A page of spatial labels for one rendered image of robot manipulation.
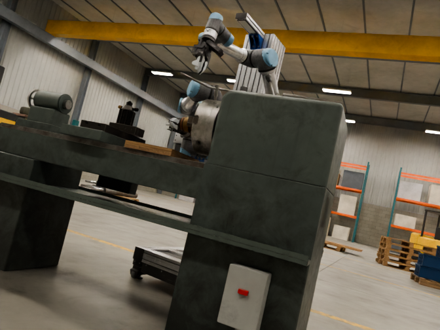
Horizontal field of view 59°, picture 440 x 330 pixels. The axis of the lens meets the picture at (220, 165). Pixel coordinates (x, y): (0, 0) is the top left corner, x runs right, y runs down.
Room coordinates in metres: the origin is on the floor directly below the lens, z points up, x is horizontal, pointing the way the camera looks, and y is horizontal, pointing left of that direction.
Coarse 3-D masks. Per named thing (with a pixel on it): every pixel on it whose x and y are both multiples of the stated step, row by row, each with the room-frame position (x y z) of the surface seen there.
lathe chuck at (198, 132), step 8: (200, 104) 2.08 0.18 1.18; (208, 104) 2.07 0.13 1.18; (200, 112) 2.05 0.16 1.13; (208, 112) 2.03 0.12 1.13; (200, 120) 2.03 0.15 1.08; (192, 128) 2.05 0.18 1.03; (200, 128) 2.04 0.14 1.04; (192, 136) 2.07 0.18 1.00; (200, 136) 2.05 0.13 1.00; (192, 144) 2.10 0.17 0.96; (200, 152) 2.14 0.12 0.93
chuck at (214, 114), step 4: (216, 104) 2.06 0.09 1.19; (220, 104) 2.06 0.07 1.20; (216, 108) 2.04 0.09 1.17; (212, 112) 2.03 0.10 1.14; (216, 112) 2.02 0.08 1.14; (212, 116) 2.02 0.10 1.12; (216, 116) 2.01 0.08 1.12; (208, 120) 2.02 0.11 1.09; (212, 120) 2.01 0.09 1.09; (216, 120) 2.03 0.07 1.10; (208, 124) 2.02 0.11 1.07; (212, 124) 2.01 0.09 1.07; (208, 128) 2.02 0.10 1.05; (212, 128) 2.01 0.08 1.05; (208, 132) 2.02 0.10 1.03; (212, 132) 2.01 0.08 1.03; (208, 136) 2.03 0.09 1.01; (212, 136) 2.02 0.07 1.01; (208, 140) 2.04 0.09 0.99; (208, 144) 2.05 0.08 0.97; (208, 148) 2.07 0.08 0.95; (208, 152) 2.10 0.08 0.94
